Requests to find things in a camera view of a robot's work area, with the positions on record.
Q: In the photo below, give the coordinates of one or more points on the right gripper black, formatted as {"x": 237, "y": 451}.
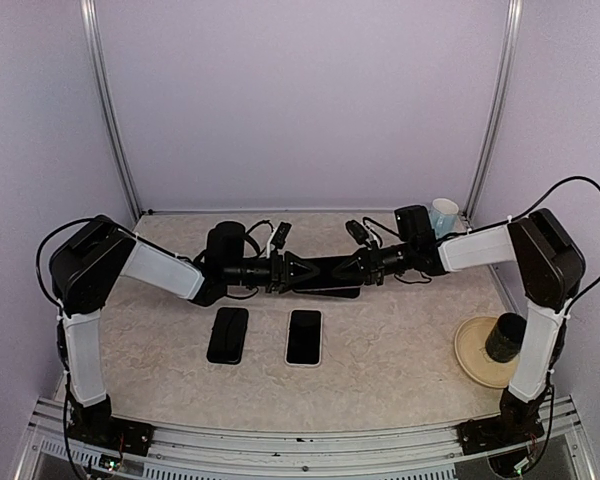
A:
{"x": 371, "y": 266}

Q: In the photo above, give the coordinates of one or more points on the white-edged phone screen up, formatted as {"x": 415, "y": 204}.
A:
{"x": 304, "y": 338}

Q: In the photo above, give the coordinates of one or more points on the beige plate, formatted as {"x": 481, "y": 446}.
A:
{"x": 469, "y": 346}

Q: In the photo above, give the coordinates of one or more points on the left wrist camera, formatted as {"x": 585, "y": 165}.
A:
{"x": 277, "y": 239}

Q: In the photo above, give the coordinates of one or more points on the left aluminium frame post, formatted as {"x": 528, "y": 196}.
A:
{"x": 96, "y": 52}

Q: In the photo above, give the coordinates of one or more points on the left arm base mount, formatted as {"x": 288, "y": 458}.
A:
{"x": 95, "y": 425}

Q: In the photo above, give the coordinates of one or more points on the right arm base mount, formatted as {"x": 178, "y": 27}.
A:
{"x": 516, "y": 422}

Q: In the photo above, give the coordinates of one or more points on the dark green mug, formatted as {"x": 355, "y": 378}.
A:
{"x": 504, "y": 342}

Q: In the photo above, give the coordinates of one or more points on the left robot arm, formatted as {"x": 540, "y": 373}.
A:
{"x": 86, "y": 267}

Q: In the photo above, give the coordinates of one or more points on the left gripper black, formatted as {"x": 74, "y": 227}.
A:
{"x": 282, "y": 272}

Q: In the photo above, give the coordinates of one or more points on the right aluminium frame post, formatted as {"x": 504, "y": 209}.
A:
{"x": 503, "y": 75}

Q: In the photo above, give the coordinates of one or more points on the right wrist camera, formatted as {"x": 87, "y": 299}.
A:
{"x": 362, "y": 235}

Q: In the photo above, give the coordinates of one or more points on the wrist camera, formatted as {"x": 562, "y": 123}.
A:
{"x": 277, "y": 239}
{"x": 362, "y": 235}

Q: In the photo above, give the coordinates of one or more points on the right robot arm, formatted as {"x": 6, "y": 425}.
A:
{"x": 550, "y": 266}

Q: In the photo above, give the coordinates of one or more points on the aluminium frame post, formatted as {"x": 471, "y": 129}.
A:
{"x": 96, "y": 52}
{"x": 503, "y": 75}

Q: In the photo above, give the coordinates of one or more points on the light blue mug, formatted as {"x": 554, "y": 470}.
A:
{"x": 443, "y": 215}

